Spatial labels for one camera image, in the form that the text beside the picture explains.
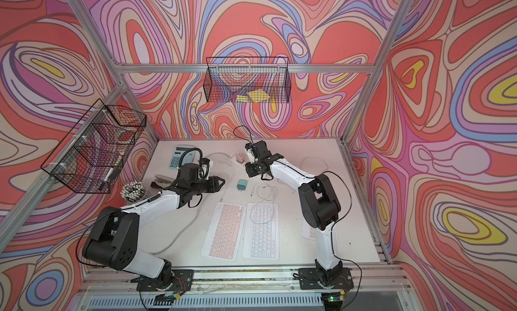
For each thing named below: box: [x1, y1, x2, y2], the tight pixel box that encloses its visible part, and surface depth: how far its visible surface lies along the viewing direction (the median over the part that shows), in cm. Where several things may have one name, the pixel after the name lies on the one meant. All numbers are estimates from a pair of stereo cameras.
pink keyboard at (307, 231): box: [301, 220, 316, 241], surface depth 86 cm
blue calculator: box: [168, 145, 195, 169], surface depth 110 cm
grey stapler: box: [154, 174, 175, 189], surface depth 103 cm
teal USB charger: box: [236, 179, 248, 192], surface depth 101 cm
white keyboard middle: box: [242, 202, 280, 260], surface depth 86 cm
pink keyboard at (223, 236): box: [200, 201, 248, 262], surface depth 86 cm
